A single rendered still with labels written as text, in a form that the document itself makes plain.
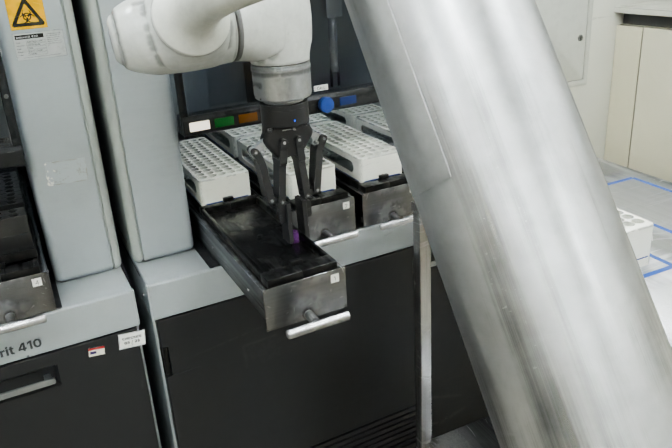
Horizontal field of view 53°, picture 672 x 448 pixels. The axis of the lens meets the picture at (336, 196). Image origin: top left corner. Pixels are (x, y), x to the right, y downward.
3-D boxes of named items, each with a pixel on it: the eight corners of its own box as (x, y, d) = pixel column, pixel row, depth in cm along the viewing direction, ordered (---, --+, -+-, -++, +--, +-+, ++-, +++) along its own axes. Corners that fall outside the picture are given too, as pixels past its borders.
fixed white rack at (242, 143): (238, 165, 152) (235, 138, 149) (279, 156, 156) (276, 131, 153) (291, 205, 127) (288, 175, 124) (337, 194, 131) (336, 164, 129)
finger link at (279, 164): (289, 138, 103) (281, 139, 103) (287, 207, 107) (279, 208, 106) (279, 133, 107) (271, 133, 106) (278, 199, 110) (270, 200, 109)
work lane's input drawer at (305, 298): (157, 195, 156) (151, 158, 152) (214, 183, 161) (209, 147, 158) (277, 348, 95) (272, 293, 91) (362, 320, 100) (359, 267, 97)
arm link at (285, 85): (241, 62, 103) (245, 99, 105) (263, 70, 95) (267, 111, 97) (295, 54, 107) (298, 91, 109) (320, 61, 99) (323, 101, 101)
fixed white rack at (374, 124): (355, 141, 164) (354, 116, 162) (390, 133, 168) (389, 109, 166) (424, 173, 139) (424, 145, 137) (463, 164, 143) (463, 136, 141)
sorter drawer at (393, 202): (243, 146, 189) (240, 115, 186) (288, 137, 195) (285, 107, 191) (374, 236, 128) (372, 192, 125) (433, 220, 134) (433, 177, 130)
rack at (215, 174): (164, 170, 151) (160, 144, 149) (207, 161, 155) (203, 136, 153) (203, 212, 126) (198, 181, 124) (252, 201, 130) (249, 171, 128)
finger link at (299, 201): (294, 195, 111) (298, 194, 111) (298, 233, 113) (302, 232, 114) (301, 201, 108) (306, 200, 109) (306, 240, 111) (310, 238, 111)
